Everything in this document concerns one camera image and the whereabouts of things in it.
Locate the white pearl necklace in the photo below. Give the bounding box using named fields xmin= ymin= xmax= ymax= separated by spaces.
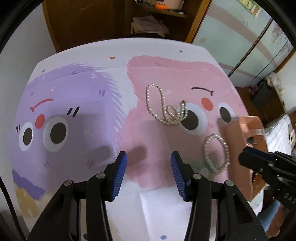
xmin=145 ymin=83 xmax=188 ymax=126

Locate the white pearl bracelet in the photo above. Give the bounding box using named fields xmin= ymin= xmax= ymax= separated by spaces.
xmin=203 ymin=133 xmax=230 ymax=174

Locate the cartoon monster table mat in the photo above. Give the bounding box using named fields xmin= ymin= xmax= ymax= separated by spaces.
xmin=10 ymin=38 xmax=247 ymax=240

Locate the person's right hand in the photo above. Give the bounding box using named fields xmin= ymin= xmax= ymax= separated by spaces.
xmin=266 ymin=204 xmax=289 ymax=238

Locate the pink plastic tray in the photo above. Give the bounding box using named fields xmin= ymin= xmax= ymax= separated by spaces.
xmin=226 ymin=116 xmax=268 ymax=201

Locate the orange object on shelf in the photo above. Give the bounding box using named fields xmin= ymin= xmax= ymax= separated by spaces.
xmin=154 ymin=4 xmax=169 ymax=10

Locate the folded cloth on shelf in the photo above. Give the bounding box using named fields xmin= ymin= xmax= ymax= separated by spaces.
xmin=130 ymin=16 xmax=169 ymax=38

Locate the brown wooden cabinet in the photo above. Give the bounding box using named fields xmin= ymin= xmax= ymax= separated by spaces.
xmin=42 ymin=1 xmax=211 ymax=52

